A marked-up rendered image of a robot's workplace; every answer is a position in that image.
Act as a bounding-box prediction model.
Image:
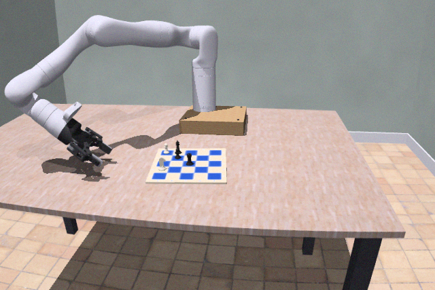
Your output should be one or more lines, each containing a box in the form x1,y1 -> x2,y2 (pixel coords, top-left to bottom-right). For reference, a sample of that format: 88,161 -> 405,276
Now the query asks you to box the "blue and cream chessboard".
145,148 -> 226,184

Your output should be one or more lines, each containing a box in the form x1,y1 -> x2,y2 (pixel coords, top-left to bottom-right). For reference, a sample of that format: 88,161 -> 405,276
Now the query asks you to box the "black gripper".
58,118 -> 112,167

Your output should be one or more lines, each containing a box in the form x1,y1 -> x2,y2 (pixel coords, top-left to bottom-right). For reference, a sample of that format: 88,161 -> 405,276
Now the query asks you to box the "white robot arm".
5,15 -> 218,139

